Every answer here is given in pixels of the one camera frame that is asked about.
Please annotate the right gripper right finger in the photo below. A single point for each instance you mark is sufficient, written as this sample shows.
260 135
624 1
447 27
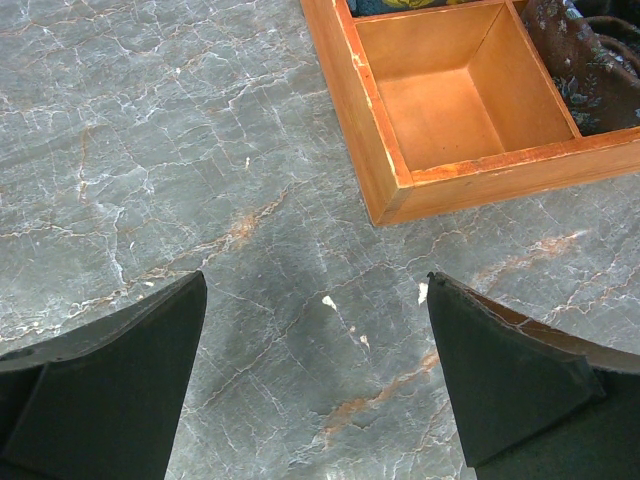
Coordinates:
530 401

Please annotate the blue yellow rolled sock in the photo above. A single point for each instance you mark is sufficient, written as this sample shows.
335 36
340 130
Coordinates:
360 8

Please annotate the black rolled sock front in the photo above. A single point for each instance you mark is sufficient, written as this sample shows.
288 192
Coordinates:
591 51

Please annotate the orange compartment tray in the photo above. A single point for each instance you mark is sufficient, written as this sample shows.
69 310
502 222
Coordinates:
447 108

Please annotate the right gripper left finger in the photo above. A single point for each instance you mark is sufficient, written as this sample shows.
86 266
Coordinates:
103 401

